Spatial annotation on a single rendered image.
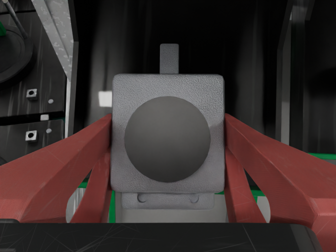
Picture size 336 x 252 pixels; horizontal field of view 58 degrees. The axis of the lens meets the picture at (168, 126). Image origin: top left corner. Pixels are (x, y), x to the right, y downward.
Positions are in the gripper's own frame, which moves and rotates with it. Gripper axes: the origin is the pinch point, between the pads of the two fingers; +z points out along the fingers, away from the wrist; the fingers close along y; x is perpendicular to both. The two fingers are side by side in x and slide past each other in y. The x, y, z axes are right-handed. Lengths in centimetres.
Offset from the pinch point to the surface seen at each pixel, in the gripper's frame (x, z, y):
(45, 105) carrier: 18.5, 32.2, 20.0
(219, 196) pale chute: 19.1, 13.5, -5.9
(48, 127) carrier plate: 20.3, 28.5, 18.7
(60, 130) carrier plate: 20.5, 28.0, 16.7
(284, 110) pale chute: 10.5, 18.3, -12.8
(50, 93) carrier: 17.5, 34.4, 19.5
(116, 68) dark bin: 1.4, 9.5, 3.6
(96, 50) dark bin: 0.4, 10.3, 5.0
